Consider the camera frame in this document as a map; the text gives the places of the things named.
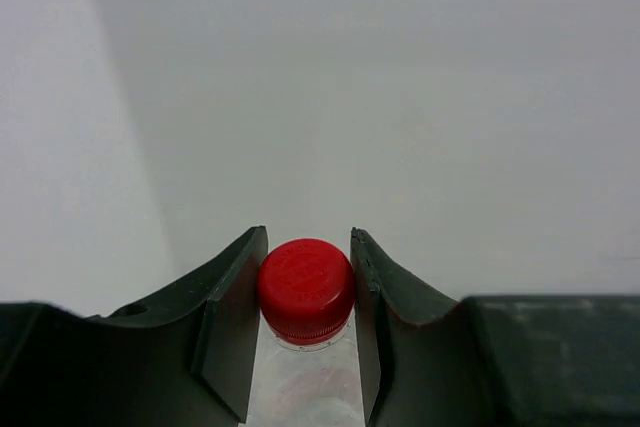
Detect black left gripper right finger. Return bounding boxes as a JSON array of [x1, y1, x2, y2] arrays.
[[350, 229, 639, 426]]

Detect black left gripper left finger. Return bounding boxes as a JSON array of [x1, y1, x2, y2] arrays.
[[1, 226, 268, 426]]

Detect red label clear bottle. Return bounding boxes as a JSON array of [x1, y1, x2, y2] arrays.
[[246, 238, 365, 426]]

